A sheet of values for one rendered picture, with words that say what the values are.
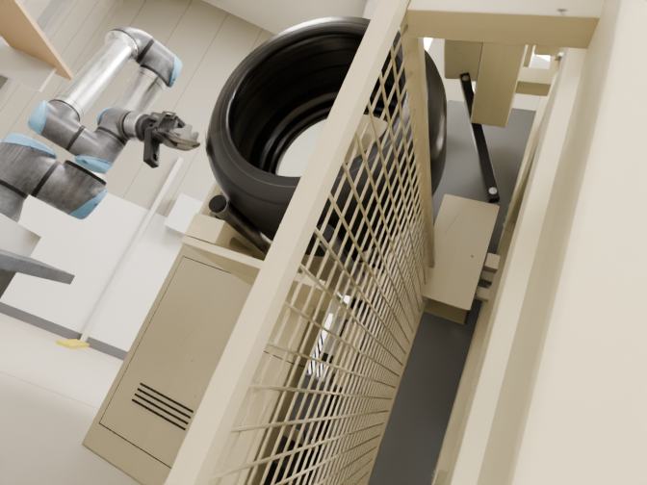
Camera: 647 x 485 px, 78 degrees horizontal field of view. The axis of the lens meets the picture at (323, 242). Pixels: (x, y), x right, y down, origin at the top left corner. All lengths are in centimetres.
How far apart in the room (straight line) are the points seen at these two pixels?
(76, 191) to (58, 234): 266
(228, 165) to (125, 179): 335
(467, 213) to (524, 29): 80
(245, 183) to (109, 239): 329
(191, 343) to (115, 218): 257
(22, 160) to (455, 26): 147
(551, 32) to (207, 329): 156
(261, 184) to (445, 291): 53
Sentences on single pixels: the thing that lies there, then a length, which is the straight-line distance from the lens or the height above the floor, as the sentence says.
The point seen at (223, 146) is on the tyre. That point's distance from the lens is 99.
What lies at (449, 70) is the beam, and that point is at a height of 164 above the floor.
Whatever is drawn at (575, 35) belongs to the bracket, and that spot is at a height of 96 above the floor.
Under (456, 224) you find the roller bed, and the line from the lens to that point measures 113.
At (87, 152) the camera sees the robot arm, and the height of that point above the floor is 95.
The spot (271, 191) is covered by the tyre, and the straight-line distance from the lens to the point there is 87.
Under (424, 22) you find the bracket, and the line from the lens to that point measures 39.
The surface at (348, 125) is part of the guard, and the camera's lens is 30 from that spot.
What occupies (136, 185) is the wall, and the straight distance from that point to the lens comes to 423.
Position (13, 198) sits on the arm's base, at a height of 76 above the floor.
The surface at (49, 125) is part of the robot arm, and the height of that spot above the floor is 97.
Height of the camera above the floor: 67
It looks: 15 degrees up
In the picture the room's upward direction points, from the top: 22 degrees clockwise
